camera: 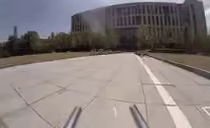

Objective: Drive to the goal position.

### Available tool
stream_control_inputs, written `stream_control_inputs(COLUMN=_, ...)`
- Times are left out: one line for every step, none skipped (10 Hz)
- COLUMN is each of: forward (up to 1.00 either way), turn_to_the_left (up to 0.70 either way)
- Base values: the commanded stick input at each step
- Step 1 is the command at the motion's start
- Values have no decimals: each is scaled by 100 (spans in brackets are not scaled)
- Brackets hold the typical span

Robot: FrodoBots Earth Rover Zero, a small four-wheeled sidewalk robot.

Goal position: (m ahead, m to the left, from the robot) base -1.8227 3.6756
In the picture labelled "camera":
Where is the large grey building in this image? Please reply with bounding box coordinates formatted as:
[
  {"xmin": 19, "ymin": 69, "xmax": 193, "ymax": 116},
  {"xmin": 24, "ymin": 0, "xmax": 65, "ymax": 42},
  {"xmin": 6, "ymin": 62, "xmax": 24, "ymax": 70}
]
[{"xmin": 70, "ymin": 0, "xmax": 208, "ymax": 51}]

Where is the robot's own part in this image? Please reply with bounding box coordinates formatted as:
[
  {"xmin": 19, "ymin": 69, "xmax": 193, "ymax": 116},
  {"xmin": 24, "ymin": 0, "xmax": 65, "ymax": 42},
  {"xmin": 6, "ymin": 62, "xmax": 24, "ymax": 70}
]
[
  {"xmin": 128, "ymin": 104, "xmax": 150, "ymax": 128},
  {"xmin": 62, "ymin": 106, "xmax": 83, "ymax": 128}
]

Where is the distant tall tower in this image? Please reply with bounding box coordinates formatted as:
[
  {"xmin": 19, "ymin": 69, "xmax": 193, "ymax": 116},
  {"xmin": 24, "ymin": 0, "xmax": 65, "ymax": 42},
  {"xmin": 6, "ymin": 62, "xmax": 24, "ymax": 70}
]
[{"xmin": 13, "ymin": 25, "xmax": 18, "ymax": 38}]

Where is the concrete kerb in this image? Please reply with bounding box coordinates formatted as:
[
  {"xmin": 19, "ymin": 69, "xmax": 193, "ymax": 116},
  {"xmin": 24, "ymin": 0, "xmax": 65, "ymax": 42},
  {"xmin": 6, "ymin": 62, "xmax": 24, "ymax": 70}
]
[{"xmin": 135, "ymin": 52, "xmax": 210, "ymax": 84}]

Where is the row of trees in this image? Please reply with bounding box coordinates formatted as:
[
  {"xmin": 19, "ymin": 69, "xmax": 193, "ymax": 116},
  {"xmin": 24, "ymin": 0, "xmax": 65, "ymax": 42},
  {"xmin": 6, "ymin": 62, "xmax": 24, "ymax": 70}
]
[{"xmin": 0, "ymin": 26, "xmax": 210, "ymax": 60}]

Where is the grey concrete slab plaza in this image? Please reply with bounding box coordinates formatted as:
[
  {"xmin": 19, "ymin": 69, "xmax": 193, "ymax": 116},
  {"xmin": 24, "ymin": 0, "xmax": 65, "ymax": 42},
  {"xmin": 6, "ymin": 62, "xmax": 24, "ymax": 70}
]
[{"xmin": 0, "ymin": 52, "xmax": 210, "ymax": 128}]

